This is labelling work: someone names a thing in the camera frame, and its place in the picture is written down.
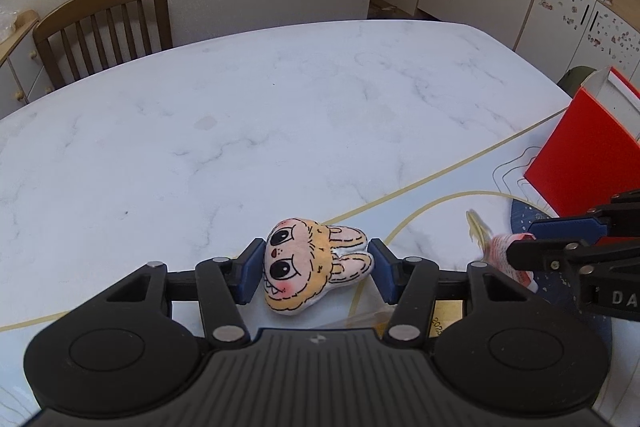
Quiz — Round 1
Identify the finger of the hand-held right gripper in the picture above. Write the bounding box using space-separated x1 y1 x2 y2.
527 189 640 244
505 236 640 279

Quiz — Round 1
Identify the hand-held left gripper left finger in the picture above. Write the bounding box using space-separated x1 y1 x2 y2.
102 238 266 350

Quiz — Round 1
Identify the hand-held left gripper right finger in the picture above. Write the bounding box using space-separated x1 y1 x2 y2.
367 237 541 350

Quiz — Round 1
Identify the red and white snack packet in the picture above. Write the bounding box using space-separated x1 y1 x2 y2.
465 208 540 294

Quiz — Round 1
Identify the bunny face plush toy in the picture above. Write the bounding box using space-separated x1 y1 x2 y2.
263 217 375 318

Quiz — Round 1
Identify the white storage box red rim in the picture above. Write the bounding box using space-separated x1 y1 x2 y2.
523 67 640 219

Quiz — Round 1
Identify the gold label packet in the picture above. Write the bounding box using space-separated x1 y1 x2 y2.
429 301 464 339

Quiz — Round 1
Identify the white cabinet with stickers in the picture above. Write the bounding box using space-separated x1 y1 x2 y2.
515 0 640 84

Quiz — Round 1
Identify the brown wooden slatted chair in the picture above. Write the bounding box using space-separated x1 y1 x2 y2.
32 0 174 90

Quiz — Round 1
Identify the white sideboard wooden top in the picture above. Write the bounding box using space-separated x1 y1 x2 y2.
0 9 57 120

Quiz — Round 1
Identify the crumpled clear plastic bag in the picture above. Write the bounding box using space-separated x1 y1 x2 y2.
0 4 25 44

